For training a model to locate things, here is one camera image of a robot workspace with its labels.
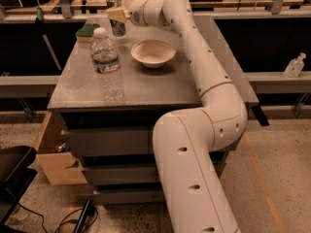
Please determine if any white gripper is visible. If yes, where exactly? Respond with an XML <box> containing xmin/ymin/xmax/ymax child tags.
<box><xmin>106</xmin><ymin>0</ymin><xmax>147</xmax><ymax>26</ymax></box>

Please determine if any black tray stand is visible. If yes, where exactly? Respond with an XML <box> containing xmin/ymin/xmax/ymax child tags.
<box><xmin>0</xmin><ymin>146</ymin><xmax>37</xmax><ymax>225</ymax></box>

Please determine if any grey drawer cabinet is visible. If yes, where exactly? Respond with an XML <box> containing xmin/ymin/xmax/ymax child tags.
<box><xmin>48</xmin><ymin>24</ymin><xmax>200</xmax><ymax>205</ymax></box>

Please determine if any white bowl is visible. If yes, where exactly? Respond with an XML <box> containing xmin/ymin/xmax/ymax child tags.
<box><xmin>131</xmin><ymin>40</ymin><xmax>176</xmax><ymax>68</ymax></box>

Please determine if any wooden open drawer box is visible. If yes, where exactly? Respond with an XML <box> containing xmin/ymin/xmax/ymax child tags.
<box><xmin>33</xmin><ymin>112</ymin><xmax>86</xmax><ymax>185</ymax></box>

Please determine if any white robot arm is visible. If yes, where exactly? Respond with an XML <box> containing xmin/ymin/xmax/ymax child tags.
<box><xmin>107</xmin><ymin>0</ymin><xmax>248</xmax><ymax>233</ymax></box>

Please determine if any green yellow sponge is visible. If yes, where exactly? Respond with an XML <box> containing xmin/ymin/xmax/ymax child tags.
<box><xmin>76</xmin><ymin>23</ymin><xmax>99</xmax><ymax>43</ymax></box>

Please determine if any black floor cable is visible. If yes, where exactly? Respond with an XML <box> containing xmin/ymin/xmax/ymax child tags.
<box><xmin>17</xmin><ymin>201</ymin><xmax>99</xmax><ymax>233</ymax></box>

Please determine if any redbull can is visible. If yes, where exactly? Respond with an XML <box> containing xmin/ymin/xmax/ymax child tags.
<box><xmin>106</xmin><ymin>0</ymin><xmax>126</xmax><ymax>37</ymax></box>

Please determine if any clear plastic water bottle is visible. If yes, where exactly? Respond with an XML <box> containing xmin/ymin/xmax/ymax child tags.
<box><xmin>90</xmin><ymin>27</ymin><xmax>124</xmax><ymax>101</ymax></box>

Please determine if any hand sanitizer bottle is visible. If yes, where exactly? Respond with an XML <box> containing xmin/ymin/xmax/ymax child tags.
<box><xmin>285</xmin><ymin>52</ymin><xmax>306</xmax><ymax>78</ymax></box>

